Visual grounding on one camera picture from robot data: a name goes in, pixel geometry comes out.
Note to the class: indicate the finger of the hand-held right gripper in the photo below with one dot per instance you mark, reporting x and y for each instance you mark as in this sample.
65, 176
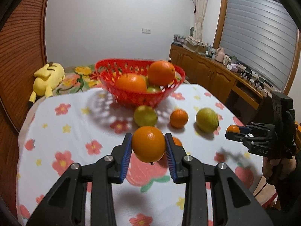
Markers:
237, 137
258, 127

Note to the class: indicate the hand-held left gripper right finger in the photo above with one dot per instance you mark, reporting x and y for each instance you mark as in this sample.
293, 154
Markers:
171, 160

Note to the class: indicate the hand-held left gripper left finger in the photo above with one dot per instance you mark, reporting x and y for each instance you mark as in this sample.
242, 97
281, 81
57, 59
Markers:
124, 160

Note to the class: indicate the small tangerine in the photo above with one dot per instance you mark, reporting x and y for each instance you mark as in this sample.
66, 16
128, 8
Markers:
176, 142
179, 118
233, 128

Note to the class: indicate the large orange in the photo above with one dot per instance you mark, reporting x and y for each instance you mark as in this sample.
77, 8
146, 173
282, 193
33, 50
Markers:
161, 73
130, 82
148, 143

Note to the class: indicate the red perforated plastic basket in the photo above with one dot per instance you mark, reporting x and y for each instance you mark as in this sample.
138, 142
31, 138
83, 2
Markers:
131, 100

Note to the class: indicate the green yellow round fruit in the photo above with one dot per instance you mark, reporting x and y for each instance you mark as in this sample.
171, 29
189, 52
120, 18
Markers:
145, 115
207, 120
154, 89

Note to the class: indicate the person's right forearm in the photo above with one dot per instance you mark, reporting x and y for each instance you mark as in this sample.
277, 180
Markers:
291, 193

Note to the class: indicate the person's right hand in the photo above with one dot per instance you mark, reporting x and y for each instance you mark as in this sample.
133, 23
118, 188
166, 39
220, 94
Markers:
270, 169

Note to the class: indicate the white floral tablecloth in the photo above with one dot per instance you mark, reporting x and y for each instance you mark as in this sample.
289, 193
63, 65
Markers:
70, 127

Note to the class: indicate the wooden sideboard cabinet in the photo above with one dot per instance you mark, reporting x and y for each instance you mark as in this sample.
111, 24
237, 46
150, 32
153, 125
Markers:
204, 73

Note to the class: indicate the pink jug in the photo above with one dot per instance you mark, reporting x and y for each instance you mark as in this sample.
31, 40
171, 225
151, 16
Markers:
220, 54

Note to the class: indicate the grey window blind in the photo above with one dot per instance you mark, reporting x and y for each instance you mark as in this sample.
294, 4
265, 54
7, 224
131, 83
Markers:
258, 28

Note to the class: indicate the cardboard box with floral cloth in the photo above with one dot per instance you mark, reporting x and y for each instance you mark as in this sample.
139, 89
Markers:
196, 46

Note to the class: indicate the yellow plush toy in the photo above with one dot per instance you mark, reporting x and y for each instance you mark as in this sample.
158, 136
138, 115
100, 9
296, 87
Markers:
47, 80

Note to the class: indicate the pale curtain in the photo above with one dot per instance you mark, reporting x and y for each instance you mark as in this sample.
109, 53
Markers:
199, 11

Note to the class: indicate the brown louvred wardrobe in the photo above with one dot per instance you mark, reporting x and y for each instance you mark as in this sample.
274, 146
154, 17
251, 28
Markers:
23, 51

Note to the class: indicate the white wall switch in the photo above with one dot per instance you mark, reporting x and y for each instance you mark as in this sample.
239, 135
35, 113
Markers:
146, 30

